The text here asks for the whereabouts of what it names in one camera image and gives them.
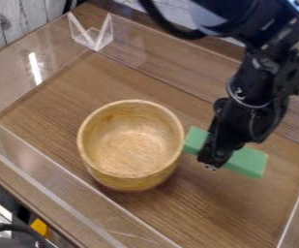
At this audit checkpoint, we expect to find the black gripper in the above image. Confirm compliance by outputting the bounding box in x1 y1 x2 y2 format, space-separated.
212 15 299 143

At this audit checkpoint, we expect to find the black cable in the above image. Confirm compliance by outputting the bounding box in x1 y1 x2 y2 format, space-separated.
0 222 49 248

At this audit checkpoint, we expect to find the clear acrylic corner bracket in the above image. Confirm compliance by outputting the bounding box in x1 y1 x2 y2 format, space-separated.
65 13 113 51

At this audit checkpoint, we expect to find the brown wooden bowl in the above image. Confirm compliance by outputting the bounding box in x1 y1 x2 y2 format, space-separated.
76 99 184 192

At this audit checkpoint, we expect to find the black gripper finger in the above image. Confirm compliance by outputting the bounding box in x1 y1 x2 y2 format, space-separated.
196 100 248 170

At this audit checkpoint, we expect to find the green rectangular block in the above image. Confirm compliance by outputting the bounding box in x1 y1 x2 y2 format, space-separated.
183 126 268 179

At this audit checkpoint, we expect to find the yellow and black device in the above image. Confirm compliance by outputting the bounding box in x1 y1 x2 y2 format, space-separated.
13 212 71 248

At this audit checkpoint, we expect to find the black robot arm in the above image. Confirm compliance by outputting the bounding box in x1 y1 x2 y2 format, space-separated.
139 0 299 169

